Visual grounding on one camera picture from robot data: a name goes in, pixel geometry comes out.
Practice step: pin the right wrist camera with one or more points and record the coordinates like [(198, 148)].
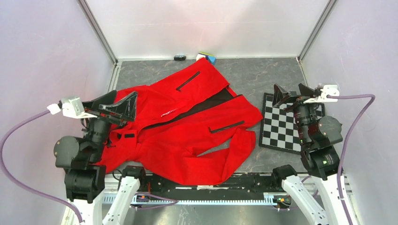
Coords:
[(324, 94)]

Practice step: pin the small black box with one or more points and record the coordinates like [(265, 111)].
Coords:
[(179, 57)]

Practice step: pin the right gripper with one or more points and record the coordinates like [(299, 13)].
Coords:
[(279, 95)]

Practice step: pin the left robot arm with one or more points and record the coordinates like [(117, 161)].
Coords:
[(80, 156)]

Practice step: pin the black white checkerboard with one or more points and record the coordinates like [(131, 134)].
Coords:
[(278, 130)]

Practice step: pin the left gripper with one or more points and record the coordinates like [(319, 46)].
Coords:
[(126, 108)]

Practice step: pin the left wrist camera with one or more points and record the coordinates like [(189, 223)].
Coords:
[(71, 107)]

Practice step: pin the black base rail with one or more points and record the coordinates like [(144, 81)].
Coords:
[(240, 189)]

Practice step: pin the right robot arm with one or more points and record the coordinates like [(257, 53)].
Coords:
[(317, 137)]

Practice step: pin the red jacket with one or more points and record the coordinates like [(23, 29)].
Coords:
[(190, 128)]

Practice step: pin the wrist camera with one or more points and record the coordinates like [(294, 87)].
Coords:
[(71, 107), (324, 94)]

